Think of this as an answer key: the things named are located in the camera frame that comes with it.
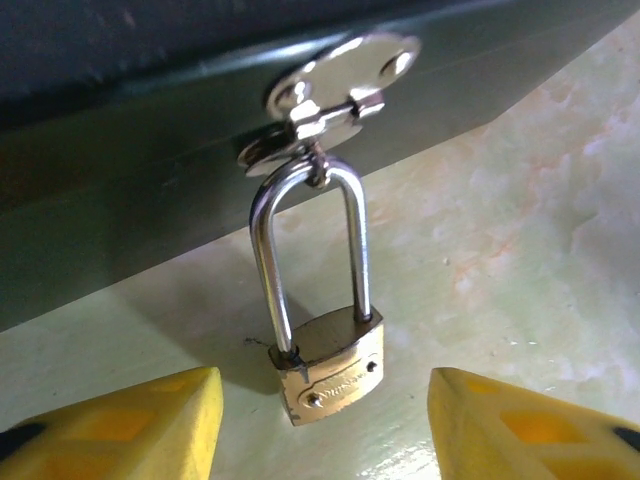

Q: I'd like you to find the silver hinged hasp plate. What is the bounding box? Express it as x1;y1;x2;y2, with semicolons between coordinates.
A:
264;31;423;147

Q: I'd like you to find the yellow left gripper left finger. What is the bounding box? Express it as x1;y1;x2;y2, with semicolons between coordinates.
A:
0;366;224;480

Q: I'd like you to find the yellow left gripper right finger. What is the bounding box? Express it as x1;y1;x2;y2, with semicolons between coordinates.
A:
427;367;640;480

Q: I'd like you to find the silver hasp staple plate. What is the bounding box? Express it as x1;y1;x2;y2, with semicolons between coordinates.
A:
236;125;332;190

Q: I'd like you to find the black metal box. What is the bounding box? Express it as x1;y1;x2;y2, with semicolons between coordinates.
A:
0;0;640;332

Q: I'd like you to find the brass padlock long steel shackle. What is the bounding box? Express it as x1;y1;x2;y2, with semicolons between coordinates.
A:
249;152;387;428

